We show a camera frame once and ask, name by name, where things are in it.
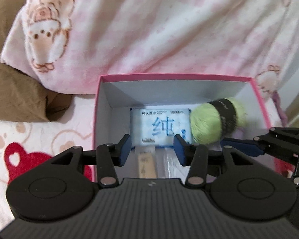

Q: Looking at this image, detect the bear printed blanket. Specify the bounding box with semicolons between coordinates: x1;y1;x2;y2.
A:
0;90;288;231

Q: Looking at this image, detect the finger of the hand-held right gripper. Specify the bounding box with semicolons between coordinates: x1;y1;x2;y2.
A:
220;127;299;165

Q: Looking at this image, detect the pink cardboard box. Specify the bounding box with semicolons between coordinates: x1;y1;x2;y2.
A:
93;73;283;183

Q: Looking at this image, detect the clear plastic packet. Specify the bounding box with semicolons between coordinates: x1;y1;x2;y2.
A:
133;146;191;180

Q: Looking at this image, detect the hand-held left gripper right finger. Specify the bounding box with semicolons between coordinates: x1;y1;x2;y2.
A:
174;134;259;188

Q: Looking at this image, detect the blue white wet wipe packet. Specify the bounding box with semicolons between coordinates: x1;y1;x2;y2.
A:
130;108;193;148

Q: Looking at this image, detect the brown cushion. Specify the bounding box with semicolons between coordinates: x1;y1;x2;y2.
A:
0;0;73;123

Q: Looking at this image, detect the pink checked quilt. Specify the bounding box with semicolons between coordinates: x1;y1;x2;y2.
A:
0;0;299;95

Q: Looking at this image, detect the green yarn ball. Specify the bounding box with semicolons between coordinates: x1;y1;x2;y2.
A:
191;98;248;145

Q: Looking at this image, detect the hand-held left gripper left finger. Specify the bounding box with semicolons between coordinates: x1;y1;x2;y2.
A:
51;134;132;188

